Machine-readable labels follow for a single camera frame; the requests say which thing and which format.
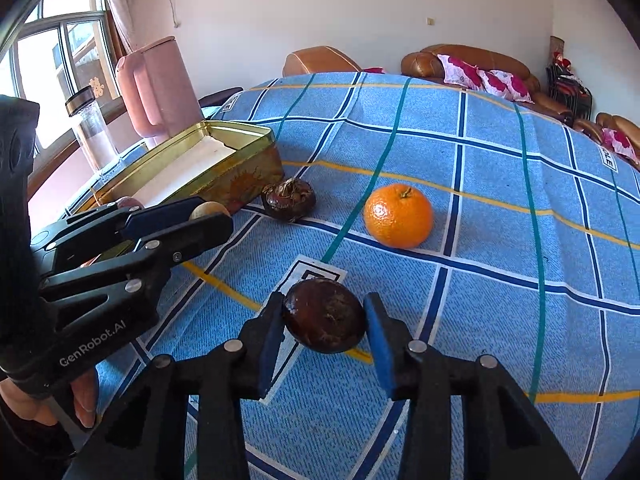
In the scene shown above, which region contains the small tan fruit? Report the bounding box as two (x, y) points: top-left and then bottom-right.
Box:
(190, 201), (232, 221)

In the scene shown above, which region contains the orange with green stem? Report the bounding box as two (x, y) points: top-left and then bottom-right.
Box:
(363, 183), (434, 249)

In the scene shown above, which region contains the dark stool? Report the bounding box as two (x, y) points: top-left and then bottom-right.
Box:
(197, 87), (244, 108)

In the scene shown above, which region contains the window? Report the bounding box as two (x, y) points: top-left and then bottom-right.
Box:
(0, 0), (126, 151)

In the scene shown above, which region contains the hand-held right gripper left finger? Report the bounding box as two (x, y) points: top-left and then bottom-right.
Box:
(65, 290), (287, 480)

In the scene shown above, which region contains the floral pink cushion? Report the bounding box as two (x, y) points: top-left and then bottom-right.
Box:
(437, 53), (483, 88)
(601, 127), (640, 161)
(477, 69), (533, 103)

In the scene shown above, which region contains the pink electric kettle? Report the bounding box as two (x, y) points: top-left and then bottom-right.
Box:
(116, 36), (202, 151)

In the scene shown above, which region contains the person's left hand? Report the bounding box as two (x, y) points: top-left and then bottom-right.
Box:
(0, 369), (99, 429)

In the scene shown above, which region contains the brown leather sofa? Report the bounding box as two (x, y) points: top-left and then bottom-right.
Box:
(401, 44), (573, 123)

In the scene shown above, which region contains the stack of dark chairs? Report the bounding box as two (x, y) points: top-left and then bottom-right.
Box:
(547, 62), (593, 121)

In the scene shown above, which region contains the gold rectangular tin box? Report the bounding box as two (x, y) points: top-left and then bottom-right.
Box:
(90, 121), (286, 213)

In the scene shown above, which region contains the pink curtain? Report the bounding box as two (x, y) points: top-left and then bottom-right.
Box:
(100, 0), (146, 56)

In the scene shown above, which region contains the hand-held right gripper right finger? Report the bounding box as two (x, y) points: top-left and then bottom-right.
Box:
(362, 292), (573, 480)

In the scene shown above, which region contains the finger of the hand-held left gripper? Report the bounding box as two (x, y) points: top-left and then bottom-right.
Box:
(31, 197), (207, 277)
(39, 212), (235, 303)

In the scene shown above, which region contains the clear bottle with black lid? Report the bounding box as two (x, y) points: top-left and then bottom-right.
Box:
(64, 85), (121, 181)

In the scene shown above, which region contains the dark brown water chestnut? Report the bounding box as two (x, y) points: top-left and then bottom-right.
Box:
(261, 178), (317, 221)
(281, 280), (368, 354)

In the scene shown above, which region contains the white paper liner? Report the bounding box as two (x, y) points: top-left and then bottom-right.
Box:
(135, 135), (238, 208)

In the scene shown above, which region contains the brown leather armchair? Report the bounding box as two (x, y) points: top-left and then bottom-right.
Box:
(282, 46), (362, 78)
(575, 112), (640, 171)

